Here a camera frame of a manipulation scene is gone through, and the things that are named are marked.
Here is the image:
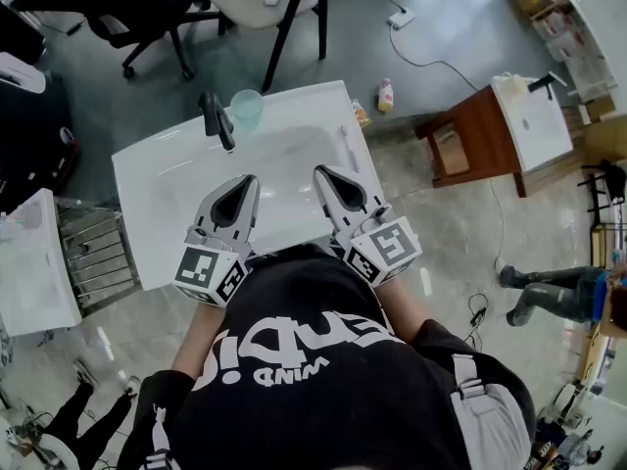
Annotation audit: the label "translucent blue plastic cup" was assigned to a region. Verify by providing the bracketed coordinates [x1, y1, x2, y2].
[229, 88, 265, 129]

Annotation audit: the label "black metal stand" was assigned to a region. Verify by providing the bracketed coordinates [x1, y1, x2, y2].
[581, 158, 627, 215]

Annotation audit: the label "white basin with clear bag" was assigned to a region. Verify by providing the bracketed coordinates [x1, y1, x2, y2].
[490, 71, 575, 174]

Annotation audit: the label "person's black printed shirt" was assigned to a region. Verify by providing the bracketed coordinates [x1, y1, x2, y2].
[117, 243, 536, 470]

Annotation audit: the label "black angular faucet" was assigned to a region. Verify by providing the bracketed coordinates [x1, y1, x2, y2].
[527, 71, 569, 102]

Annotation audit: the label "grey harness straps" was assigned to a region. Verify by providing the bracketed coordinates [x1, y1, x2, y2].
[448, 352, 535, 470]

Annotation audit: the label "white floor cable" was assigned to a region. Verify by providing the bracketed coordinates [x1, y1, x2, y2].
[384, 0, 479, 92]

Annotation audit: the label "black office chair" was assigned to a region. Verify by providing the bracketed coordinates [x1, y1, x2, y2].
[13, 0, 227, 81]

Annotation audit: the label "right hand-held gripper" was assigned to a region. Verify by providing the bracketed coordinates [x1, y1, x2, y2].
[312, 164, 423, 289]

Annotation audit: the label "pink labelled bottle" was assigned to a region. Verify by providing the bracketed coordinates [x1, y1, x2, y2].
[376, 77, 396, 115]

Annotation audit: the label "person's left forearm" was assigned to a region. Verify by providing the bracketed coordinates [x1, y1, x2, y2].
[170, 300, 231, 386]

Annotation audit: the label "black sink faucet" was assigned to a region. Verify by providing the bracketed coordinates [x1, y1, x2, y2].
[197, 90, 237, 152]

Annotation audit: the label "white sink counter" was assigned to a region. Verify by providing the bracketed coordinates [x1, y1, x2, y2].
[111, 79, 389, 292]

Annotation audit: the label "orange snack packet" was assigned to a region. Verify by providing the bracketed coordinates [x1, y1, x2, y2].
[350, 97, 372, 128]

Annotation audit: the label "black cable with adapter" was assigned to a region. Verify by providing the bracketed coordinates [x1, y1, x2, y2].
[466, 291, 492, 352]

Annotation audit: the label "white power strip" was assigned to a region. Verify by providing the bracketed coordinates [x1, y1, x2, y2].
[387, 7, 417, 30]

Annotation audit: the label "brown wooden cabinet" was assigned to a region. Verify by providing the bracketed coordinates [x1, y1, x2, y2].
[414, 84, 528, 199]

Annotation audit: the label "shelf with cardboard boxes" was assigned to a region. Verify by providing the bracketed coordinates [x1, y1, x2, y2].
[504, 0, 619, 113]

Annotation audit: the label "white toothbrush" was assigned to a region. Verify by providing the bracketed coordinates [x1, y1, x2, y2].
[339, 124, 363, 173]

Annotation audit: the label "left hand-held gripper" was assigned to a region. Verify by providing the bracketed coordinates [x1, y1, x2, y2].
[170, 173, 262, 308]

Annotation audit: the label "person's right forearm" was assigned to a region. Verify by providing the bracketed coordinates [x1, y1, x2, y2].
[375, 270, 428, 348]

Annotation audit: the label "white basin with toiletries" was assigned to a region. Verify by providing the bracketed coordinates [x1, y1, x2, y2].
[0, 187, 83, 338]

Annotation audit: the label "metal wire rack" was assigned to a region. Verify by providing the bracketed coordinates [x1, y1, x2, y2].
[54, 197, 142, 308]

